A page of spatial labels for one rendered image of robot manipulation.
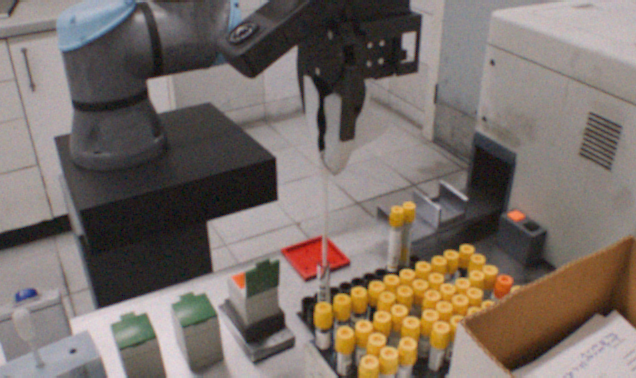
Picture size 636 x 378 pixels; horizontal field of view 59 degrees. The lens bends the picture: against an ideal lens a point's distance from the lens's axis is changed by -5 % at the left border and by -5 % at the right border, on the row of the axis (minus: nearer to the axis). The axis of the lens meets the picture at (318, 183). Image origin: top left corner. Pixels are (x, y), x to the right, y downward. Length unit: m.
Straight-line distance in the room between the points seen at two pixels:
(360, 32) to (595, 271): 0.33
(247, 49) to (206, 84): 2.60
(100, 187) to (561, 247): 0.62
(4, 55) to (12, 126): 0.25
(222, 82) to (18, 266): 1.37
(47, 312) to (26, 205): 1.74
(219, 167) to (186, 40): 0.19
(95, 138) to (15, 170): 1.43
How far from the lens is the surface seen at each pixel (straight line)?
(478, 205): 0.84
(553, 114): 0.75
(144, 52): 0.86
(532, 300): 0.56
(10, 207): 2.38
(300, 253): 0.79
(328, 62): 0.48
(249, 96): 3.16
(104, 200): 0.81
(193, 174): 0.83
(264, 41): 0.44
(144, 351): 0.61
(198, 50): 0.88
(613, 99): 0.69
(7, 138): 2.26
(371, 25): 0.47
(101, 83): 0.86
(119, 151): 0.88
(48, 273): 2.33
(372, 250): 0.80
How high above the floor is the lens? 1.36
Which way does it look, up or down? 31 degrees down
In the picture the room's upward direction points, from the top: straight up
